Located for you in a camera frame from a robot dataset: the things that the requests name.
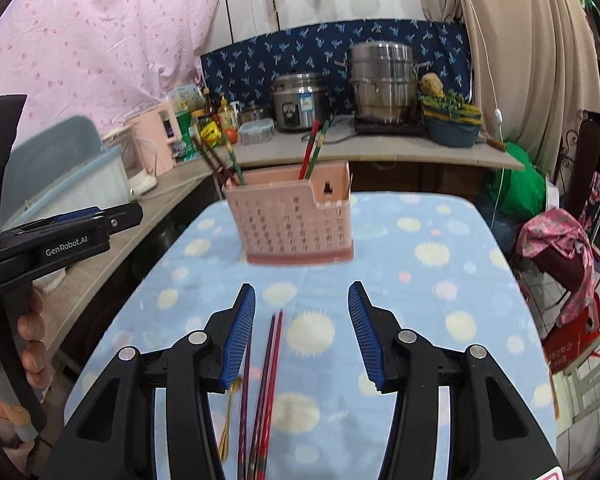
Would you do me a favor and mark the red patterned chopstick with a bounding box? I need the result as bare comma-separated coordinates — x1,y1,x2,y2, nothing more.
253,311,284,480

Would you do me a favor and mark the dark red chopstick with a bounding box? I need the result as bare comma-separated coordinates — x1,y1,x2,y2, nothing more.
189,134,240,188

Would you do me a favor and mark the pink plastic utensil basket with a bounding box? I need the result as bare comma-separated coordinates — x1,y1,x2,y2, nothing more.
223,160,354,266

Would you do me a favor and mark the bright red chopstick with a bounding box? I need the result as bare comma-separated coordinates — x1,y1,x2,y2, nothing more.
298,119,321,180

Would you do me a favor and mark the person's left hand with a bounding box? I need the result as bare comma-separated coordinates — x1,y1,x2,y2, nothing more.
0,288,56,461

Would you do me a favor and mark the white dish drainer box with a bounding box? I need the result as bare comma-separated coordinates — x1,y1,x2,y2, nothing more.
0,116,131,230

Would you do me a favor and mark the maroon patterned chopstick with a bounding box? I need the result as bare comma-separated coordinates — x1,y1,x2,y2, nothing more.
247,313,277,480

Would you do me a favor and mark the white soy milk maker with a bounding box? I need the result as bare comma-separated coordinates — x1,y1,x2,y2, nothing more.
102,126,158,197

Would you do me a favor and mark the blue patterned table cloth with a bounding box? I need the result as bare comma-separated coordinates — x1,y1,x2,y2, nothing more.
66,193,556,479

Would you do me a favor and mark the pink electric kettle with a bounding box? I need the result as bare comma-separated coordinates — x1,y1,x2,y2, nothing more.
124,102,181,177

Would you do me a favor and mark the green tin can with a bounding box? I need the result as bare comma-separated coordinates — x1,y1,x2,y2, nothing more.
175,110,197,162

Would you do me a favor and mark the pink floral bag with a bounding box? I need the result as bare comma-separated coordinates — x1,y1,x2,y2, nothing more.
516,208,600,332

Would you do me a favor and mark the brown chopstick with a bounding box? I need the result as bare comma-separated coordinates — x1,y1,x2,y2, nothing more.
189,136,232,187

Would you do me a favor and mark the pink dotted curtain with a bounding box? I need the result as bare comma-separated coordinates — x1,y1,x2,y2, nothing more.
0,0,219,142

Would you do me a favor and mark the yellow snack packet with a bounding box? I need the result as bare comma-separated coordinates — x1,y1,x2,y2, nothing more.
198,119,223,146

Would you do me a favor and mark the green plastic bag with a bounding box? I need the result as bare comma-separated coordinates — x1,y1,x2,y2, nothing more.
486,142,546,222

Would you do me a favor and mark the red tomato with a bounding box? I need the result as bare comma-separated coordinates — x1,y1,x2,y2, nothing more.
223,128,238,144

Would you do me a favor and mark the yellow oil bottle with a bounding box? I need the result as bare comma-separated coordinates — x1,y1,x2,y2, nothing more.
218,93,237,131

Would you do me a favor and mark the small steel pot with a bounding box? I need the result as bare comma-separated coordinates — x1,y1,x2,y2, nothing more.
238,101,268,125

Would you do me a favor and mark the clear food container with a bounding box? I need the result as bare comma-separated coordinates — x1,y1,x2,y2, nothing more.
238,118,275,145

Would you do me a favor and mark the navy floral backsplash cloth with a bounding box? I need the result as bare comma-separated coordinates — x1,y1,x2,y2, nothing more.
202,18,472,113

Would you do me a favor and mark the blue basin with greens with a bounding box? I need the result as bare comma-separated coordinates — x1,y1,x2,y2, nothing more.
419,90,483,148

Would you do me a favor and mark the silver rice cooker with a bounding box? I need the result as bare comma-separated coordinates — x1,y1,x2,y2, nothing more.
272,73,330,132

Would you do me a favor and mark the green striped chopstick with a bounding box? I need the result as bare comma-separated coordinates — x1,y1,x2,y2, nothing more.
304,120,330,180

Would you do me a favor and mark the black induction cooker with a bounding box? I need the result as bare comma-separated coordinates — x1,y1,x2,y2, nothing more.
353,116,426,138

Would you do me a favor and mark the stainless steel steamer pot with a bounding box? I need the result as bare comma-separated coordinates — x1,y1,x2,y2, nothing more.
347,41,429,126

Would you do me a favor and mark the beige hanging curtain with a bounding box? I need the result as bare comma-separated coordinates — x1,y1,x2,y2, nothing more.
420,0,600,172

